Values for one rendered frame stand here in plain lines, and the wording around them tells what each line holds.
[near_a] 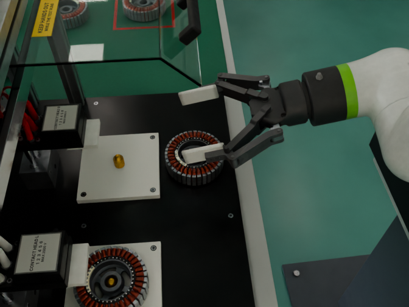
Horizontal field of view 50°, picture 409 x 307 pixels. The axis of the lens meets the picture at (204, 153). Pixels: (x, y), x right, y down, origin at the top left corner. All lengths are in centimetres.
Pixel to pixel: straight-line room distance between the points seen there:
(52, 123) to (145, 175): 20
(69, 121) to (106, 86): 31
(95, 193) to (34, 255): 23
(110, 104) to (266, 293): 51
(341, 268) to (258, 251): 87
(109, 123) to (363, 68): 51
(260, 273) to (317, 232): 94
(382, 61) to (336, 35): 177
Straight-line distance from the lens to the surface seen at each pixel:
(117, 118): 96
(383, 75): 74
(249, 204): 84
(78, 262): 66
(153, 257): 75
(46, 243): 64
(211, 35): 118
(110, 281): 72
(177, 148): 84
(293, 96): 73
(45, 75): 113
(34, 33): 71
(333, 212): 176
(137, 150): 88
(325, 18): 263
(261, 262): 79
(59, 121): 77
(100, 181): 85
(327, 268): 163
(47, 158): 85
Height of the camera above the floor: 146
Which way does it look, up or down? 52 degrees down
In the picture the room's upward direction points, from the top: straight up
